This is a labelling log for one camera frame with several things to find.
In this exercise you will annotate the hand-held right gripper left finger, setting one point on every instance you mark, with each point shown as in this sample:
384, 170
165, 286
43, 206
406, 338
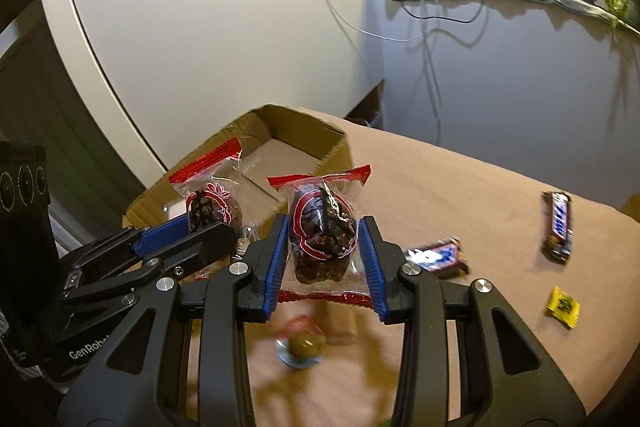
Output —
274, 277

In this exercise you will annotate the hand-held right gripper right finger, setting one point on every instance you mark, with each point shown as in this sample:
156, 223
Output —
372, 272

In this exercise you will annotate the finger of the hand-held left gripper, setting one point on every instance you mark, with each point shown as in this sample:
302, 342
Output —
210, 244
160, 237

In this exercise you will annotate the red-edged clear cake packet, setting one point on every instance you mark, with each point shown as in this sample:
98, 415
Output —
322, 237
210, 202

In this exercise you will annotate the brown chocolate bar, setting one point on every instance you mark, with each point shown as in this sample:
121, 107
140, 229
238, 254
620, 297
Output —
435, 257

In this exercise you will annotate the packaged brown egg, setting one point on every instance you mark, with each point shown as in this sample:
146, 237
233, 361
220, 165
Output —
302, 344

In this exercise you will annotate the cardboard box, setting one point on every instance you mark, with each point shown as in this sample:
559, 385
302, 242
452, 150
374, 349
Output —
295, 142

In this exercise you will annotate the blue snack bar packet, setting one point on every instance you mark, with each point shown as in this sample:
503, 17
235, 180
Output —
558, 222

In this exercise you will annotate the yellow candy packet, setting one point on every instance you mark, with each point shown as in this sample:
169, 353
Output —
562, 307

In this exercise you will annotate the white cabinet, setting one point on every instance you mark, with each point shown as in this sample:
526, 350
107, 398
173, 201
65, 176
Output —
200, 32

